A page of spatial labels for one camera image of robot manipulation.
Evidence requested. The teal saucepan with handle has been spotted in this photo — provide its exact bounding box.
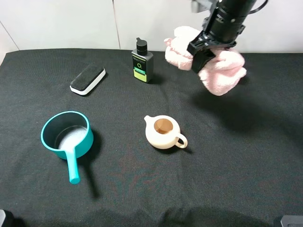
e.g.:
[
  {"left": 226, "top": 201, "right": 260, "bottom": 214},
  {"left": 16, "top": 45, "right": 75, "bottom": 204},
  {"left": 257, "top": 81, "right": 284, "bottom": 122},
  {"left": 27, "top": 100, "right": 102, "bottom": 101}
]
[{"left": 40, "top": 111, "right": 94, "bottom": 184}]

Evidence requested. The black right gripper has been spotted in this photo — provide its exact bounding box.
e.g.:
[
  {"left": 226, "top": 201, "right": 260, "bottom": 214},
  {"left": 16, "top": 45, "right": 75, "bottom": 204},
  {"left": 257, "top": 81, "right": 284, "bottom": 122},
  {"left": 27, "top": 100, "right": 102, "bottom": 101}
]
[{"left": 187, "top": 7, "right": 245, "bottom": 73}]

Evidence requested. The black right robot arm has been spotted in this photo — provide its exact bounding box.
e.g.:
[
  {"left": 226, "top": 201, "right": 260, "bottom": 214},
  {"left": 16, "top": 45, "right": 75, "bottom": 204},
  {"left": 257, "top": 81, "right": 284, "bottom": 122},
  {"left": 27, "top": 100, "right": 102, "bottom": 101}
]
[{"left": 187, "top": 0, "right": 268, "bottom": 73}]

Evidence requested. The pink towel with black band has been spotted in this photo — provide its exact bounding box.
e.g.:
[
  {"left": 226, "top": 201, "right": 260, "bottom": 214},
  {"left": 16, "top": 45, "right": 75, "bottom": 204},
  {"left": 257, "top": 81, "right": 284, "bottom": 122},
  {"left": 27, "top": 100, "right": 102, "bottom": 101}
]
[{"left": 164, "top": 26, "right": 247, "bottom": 96}]

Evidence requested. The black and white eraser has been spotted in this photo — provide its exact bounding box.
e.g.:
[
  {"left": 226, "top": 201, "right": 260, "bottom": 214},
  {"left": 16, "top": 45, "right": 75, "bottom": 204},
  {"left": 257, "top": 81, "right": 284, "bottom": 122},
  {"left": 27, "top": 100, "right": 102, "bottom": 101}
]
[{"left": 70, "top": 64, "right": 106, "bottom": 96}]

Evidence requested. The cream ceramic teapot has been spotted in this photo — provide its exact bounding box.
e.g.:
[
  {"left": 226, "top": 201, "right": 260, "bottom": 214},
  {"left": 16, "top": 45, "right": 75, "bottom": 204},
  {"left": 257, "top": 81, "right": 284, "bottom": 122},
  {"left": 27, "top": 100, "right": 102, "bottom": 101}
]
[{"left": 144, "top": 115, "right": 188, "bottom": 149}]

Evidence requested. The black tablecloth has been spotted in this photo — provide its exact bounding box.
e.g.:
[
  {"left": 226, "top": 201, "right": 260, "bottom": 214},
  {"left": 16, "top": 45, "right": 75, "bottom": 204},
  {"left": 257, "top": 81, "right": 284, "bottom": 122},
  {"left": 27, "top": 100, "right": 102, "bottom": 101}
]
[{"left": 0, "top": 49, "right": 303, "bottom": 227}]

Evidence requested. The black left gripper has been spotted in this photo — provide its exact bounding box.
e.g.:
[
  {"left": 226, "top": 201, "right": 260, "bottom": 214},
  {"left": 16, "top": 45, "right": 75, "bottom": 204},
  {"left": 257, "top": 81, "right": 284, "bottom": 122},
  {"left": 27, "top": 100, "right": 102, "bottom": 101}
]
[{"left": 0, "top": 210, "right": 7, "bottom": 227}]

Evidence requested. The black green pump bottle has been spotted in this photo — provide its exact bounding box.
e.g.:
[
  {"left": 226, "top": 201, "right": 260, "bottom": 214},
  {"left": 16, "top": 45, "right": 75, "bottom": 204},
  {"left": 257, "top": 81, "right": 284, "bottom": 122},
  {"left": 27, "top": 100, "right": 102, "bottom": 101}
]
[{"left": 132, "top": 37, "right": 154, "bottom": 83}]

